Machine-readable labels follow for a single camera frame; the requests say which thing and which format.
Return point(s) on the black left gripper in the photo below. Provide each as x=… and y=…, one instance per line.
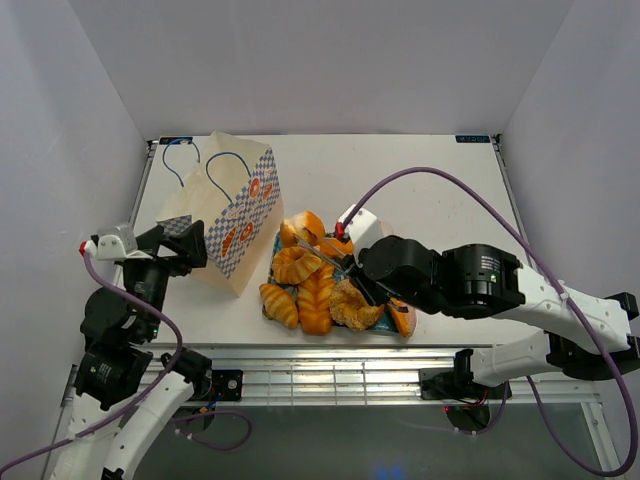
x=191, y=244

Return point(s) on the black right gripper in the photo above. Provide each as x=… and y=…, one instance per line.
x=360, y=252

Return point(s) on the metal tongs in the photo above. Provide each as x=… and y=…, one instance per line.
x=346, y=264

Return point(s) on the blue checkered paper bag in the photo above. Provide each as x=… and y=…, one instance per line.
x=232, y=185

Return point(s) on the white topped round bun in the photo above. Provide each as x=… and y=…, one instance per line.
x=305, y=225

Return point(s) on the twisted ring bread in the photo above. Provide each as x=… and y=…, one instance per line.
x=293, y=265

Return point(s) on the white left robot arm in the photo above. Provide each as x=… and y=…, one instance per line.
x=113, y=421

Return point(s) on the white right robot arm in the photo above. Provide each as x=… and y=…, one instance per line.
x=478, y=281

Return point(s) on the sugared donut bread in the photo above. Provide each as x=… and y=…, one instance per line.
x=348, y=307

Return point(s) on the orange bread piece under bun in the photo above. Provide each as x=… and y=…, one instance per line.
x=333, y=247

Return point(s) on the braided leaf bread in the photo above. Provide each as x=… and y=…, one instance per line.
x=313, y=301

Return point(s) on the croissant bread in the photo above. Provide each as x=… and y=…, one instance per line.
x=279, y=305

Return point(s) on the pink sugared half bun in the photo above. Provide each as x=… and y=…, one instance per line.
x=404, y=317

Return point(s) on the teal floral tray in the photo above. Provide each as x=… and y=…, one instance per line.
x=384, y=324

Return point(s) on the blue table corner label left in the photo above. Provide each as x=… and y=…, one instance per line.
x=175, y=140

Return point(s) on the blue table corner label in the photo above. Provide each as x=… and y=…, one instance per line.
x=175, y=140
x=472, y=139

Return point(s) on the blue table corner label right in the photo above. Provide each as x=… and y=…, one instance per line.
x=472, y=139

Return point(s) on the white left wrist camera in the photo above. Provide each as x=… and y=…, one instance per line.
x=116, y=243

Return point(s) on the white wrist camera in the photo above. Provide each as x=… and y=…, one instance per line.
x=364, y=229
x=116, y=243

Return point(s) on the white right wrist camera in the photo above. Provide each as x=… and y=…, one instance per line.
x=364, y=229

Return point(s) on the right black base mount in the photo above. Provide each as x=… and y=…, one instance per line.
x=437, y=384

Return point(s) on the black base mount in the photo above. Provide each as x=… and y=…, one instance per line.
x=437, y=384
x=227, y=385

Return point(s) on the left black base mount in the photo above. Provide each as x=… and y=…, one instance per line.
x=227, y=385

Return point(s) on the aluminium rail frame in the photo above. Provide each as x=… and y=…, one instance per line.
x=329, y=376

